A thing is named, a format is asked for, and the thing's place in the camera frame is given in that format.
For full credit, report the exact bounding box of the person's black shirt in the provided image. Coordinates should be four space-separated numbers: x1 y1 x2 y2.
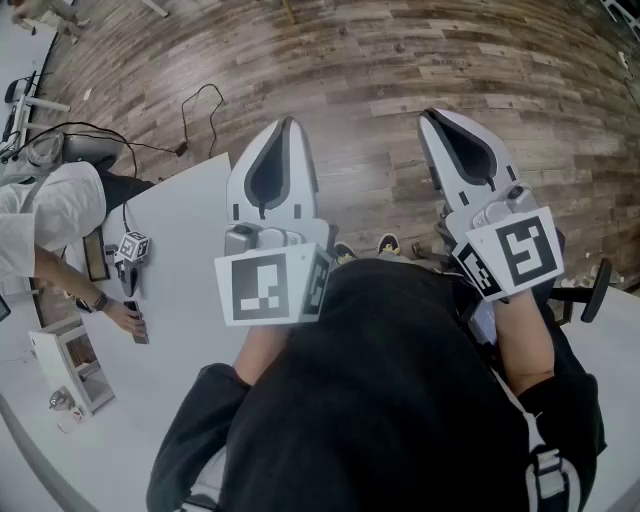
146 257 607 512

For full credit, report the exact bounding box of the grey office chair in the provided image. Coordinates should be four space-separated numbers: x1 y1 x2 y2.
62 133 122 172

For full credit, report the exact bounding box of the black cable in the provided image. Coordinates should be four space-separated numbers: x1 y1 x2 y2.
0 121 187 236
174 83 225 158

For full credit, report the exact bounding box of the black smartphone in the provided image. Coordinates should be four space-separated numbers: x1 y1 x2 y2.
123 299 151 346

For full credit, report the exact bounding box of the white open cabinet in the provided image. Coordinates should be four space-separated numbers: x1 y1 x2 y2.
28 319 117 417

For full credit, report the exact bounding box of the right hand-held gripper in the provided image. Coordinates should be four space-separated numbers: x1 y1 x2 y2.
418 107 565 302

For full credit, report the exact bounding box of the spare hand-held gripper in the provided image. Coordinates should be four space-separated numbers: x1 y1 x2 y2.
103 229 152 299

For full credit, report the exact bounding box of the person's right forearm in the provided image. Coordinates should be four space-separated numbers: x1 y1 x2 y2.
492 289 557 397

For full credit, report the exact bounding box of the white table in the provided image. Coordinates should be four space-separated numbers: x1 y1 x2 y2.
0 69 72 162

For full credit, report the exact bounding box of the person's left shoe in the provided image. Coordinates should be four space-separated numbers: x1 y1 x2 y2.
333 241 359 267

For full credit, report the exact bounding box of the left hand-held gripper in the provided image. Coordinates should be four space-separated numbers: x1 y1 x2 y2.
214 117 335 329

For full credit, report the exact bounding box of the person's left forearm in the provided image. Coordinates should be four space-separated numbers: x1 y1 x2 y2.
233 323 297 387

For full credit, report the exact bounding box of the grey shoulder strap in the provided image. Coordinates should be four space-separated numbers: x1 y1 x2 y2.
492 367 584 512

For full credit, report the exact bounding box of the black office chair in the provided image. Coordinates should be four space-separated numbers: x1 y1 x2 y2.
546 257 614 326

